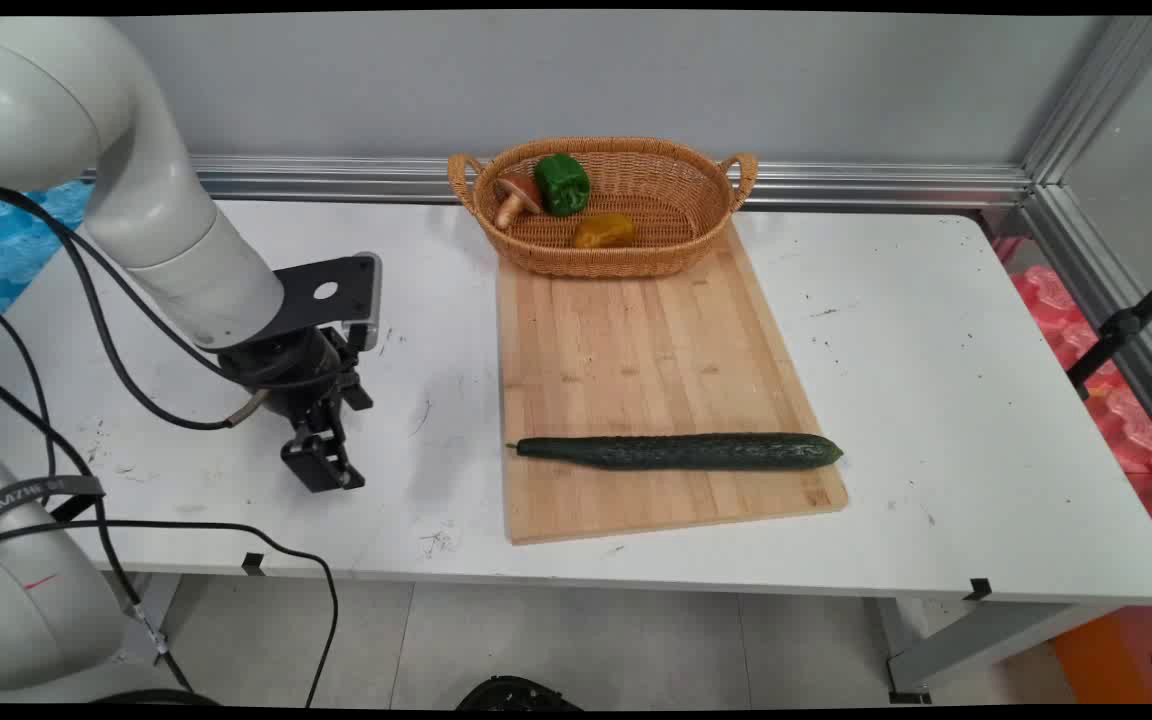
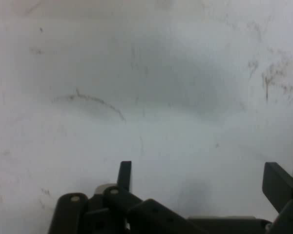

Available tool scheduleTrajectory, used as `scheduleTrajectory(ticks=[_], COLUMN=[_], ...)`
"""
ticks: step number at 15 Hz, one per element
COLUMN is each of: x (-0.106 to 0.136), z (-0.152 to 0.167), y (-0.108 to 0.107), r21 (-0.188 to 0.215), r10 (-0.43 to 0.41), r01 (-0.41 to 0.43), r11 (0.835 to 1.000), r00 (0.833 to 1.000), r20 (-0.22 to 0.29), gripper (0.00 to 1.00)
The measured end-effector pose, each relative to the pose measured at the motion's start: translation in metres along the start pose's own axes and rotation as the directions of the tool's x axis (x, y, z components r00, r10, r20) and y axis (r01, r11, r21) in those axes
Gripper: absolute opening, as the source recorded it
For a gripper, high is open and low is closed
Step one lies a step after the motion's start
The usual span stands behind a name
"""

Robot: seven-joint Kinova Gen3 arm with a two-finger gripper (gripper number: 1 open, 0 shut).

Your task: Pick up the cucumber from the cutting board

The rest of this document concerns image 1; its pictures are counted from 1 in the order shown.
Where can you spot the long dark green cucumber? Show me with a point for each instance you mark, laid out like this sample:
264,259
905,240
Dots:
681,451

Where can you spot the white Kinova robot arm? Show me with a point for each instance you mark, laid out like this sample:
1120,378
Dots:
136,210

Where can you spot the black tripod stand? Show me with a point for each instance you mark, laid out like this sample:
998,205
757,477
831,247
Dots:
1121,325

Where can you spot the green bell pepper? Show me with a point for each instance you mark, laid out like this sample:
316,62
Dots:
563,183

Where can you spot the pink bubble wrap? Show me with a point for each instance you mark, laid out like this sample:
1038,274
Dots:
1121,410

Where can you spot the blue bubble wrap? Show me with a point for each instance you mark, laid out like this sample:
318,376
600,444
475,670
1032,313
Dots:
1,250

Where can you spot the aluminium corner post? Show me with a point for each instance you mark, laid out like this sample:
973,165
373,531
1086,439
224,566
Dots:
1101,95

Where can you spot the black table edge clip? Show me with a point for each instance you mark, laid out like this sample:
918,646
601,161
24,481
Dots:
978,589
253,564

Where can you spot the bamboo cutting board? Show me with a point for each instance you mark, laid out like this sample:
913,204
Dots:
636,390

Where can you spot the grey metal table leg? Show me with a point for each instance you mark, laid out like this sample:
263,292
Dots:
976,645

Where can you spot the aluminium side frame rail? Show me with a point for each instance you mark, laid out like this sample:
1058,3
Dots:
1106,290

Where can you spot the yellow bell pepper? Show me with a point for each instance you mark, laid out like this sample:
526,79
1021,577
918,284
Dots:
604,232

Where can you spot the black round floor object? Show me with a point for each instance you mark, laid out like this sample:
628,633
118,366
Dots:
516,695

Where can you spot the horizontal aluminium frame rail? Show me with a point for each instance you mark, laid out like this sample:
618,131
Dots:
836,183

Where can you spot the orange floor object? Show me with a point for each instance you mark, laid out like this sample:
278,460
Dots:
1091,665

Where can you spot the woven wicker basket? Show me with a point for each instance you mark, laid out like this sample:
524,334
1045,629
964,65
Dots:
656,225

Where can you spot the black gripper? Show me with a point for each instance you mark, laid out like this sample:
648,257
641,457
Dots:
286,370

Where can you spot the brown mushroom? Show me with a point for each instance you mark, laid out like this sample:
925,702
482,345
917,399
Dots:
518,195

